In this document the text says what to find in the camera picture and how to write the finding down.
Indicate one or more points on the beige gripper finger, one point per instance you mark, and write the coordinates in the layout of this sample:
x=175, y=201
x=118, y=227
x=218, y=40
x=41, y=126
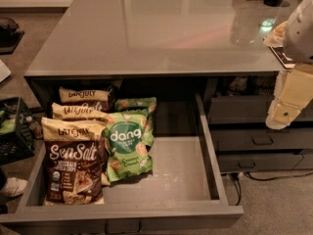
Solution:
x=293, y=92

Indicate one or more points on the open grey top drawer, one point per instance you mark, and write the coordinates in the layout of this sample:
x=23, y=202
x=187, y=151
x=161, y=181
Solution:
x=184, y=191

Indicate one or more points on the green dang chip bag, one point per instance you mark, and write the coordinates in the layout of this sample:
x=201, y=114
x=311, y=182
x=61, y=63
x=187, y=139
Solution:
x=128, y=138
x=143, y=106

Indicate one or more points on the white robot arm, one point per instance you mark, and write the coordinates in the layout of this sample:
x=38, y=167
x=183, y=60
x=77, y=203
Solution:
x=296, y=34

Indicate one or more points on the white shoe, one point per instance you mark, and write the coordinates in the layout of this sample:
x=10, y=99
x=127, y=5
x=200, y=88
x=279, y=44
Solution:
x=12, y=187

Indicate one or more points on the rear Late July tortilla bag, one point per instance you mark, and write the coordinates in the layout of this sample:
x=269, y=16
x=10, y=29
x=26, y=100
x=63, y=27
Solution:
x=99, y=100

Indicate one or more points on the front Late July tortilla bag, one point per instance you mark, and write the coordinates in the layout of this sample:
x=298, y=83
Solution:
x=74, y=158

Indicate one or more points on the dark object on mat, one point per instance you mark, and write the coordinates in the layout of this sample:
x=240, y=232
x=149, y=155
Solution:
x=10, y=36

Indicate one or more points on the closed grey side drawers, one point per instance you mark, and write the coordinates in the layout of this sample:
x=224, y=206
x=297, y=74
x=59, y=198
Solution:
x=243, y=142

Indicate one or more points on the black white fiducial marker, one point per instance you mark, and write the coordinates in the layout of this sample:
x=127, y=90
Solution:
x=284, y=60

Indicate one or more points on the late july tortilla bag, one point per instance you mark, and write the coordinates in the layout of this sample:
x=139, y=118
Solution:
x=76, y=113
x=99, y=100
x=74, y=158

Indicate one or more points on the middle Late July tortilla bag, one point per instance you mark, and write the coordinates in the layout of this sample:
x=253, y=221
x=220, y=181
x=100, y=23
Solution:
x=76, y=113

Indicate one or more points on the black plastic crate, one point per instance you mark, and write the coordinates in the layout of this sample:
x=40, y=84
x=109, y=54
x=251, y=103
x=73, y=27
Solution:
x=16, y=141

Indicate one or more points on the grey counter cabinet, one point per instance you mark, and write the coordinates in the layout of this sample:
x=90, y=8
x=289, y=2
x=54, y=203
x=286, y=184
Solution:
x=122, y=38

